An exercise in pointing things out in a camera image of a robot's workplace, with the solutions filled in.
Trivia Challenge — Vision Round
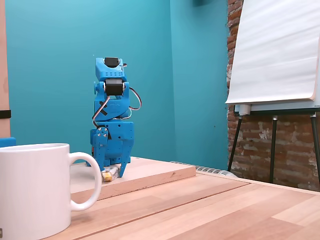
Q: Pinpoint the white radiator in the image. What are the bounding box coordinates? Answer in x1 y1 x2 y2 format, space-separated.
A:
169 160 237 178

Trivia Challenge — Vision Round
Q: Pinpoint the light wooden board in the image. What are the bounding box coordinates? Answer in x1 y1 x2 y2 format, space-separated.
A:
69 156 197 202

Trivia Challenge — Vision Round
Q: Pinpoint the white ceramic mug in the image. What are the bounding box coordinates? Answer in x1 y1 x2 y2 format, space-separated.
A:
0 142 103 240

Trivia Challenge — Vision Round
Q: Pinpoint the white yellow sweet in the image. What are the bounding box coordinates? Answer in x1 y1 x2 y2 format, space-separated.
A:
100 166 121 182

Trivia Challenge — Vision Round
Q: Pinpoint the white flipchart on easel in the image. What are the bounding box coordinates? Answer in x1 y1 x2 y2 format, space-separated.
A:
224 0 320 192

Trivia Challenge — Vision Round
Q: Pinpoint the wooden post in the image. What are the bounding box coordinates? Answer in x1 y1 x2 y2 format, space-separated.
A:
0 0 11 139

